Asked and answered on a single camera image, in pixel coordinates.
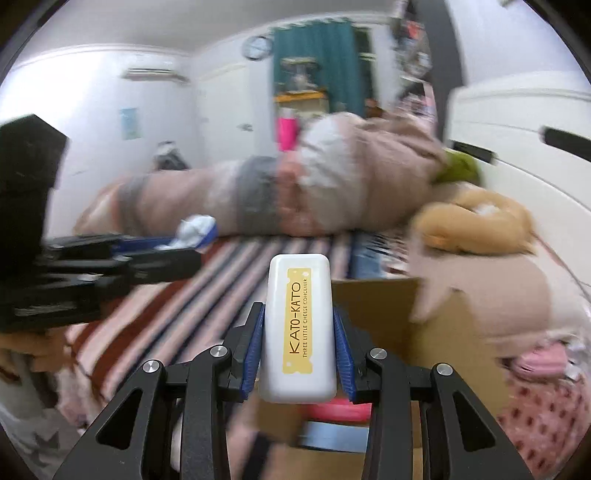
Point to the blue white crumpled cloth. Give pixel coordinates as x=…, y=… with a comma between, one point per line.
x=194, y=230

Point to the rolled pink grey quilt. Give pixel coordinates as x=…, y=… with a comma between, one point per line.
x=277, y=194

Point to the white rectangular cosmetic case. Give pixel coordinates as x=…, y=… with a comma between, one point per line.
x=298, y=328

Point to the round wall clock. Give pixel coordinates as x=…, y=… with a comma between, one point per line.
x=256, y=47

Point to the white air conditioner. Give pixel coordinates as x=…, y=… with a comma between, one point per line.
x=154, y=74

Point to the white wardrobe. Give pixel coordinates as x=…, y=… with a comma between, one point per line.
x=521, y=152

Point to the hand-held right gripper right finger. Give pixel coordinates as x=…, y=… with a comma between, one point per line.
x=344, y=360

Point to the green plush toy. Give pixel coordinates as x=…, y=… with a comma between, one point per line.
x=459, y=168

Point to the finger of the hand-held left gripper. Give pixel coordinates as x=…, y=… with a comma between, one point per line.
x=87, y=244
x=138, y=272

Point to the pink bottle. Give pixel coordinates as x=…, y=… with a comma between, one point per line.
x=287, y=131

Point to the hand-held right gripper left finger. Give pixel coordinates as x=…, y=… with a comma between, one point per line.
x=253, y=360

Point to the tan plush toy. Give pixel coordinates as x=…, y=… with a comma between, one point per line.
x=475, y=224

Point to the blue wall poster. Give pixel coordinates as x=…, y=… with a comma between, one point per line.
x=129, y=122

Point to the teal curtain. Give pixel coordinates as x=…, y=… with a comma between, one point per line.
x=346, y=60

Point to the beige blanket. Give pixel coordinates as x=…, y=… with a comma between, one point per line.
x=489, y=295

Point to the pink dotted cloth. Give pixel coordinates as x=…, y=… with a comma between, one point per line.
x=549, y=415

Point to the striped bed sheet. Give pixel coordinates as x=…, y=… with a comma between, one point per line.
x=207, y=286

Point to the brown cardboard box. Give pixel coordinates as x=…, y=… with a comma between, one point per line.
x=392, y=323

